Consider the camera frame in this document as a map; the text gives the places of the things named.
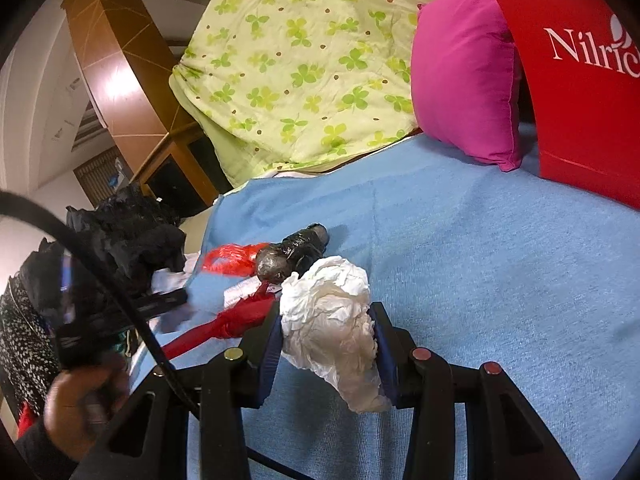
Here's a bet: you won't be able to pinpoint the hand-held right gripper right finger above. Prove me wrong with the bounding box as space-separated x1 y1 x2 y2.
367 302 583 480

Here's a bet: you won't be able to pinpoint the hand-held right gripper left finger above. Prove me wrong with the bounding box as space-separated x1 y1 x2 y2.
70 302 286 480

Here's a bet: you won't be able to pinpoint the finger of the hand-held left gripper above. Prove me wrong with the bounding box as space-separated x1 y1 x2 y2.
135 287 190 319

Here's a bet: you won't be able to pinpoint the white plastic bag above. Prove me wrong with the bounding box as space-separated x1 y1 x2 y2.
280 255 393 415

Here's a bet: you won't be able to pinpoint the person's left forearm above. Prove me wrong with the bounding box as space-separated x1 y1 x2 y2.
12 417 93 480

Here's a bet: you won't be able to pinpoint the person's left hand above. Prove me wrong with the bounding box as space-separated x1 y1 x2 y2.
44 359 130 461

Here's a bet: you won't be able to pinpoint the pale pink towel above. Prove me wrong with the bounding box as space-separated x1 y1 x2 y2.
150 255 201 293

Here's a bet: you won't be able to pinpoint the black white dotted cloth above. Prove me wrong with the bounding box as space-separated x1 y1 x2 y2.
0 270 62 406

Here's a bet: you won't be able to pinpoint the black jacket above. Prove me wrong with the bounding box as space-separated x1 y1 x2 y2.
65 182 187 291

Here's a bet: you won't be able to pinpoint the translucent red plastic bag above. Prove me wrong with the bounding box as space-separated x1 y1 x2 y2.
202 242 271 277

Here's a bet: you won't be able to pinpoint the black plastic bundle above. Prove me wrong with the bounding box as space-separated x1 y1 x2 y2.
255 222 329 283

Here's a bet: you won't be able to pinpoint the blue blanket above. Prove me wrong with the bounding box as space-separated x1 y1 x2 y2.
120 125 640 480

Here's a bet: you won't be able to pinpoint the wooden cabinet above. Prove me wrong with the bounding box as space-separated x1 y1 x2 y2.
61 0 221 211

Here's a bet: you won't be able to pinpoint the magenta pillow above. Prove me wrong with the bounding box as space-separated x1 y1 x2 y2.
410 0 525 173

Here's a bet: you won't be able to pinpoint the green clover pillow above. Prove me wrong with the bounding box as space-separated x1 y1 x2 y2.
169 0 476 188

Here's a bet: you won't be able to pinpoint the red gift bag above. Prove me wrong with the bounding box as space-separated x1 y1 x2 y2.
472 0 640 196

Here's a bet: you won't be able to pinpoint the black cable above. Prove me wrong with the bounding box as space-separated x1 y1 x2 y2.
0 189 203 413

